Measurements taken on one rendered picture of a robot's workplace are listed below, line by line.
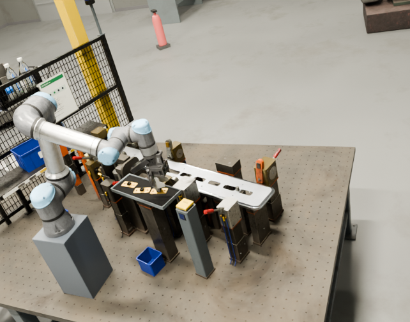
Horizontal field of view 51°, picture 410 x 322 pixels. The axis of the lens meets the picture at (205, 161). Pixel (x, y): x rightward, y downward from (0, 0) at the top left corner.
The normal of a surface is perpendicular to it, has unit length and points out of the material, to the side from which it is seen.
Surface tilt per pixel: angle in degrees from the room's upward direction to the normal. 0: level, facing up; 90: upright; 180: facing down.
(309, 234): 0
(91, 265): 90
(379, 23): 90
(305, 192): 0
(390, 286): 0
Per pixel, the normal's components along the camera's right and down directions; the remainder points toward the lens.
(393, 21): -0.23, 0.58
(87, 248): 0.91, 0.04
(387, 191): -0.21, -0.82
